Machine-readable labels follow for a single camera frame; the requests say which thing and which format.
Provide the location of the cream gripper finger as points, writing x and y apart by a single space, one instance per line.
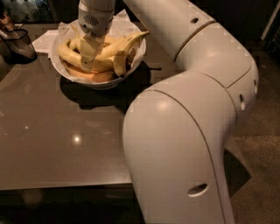
90 47

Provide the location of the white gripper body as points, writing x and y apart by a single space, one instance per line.
94 24

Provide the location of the long yellow banana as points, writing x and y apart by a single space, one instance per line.
75 59

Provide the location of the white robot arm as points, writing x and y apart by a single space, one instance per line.
175 132

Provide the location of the yellow banana back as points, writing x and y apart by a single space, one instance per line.
75 43

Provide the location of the yellow banana bottom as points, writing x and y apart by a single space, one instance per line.
91 76

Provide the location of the yellow banana right side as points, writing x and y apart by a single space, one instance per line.
132 42

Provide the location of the white ceramic bowl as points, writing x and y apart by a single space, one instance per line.
99 84

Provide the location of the white paper sheet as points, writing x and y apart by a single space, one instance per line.
44 42

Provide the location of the plastic bags background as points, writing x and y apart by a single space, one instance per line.
28 11

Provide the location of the dark mesh basket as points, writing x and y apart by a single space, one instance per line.
17 47

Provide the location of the dark cabinet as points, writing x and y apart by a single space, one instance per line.
245 19

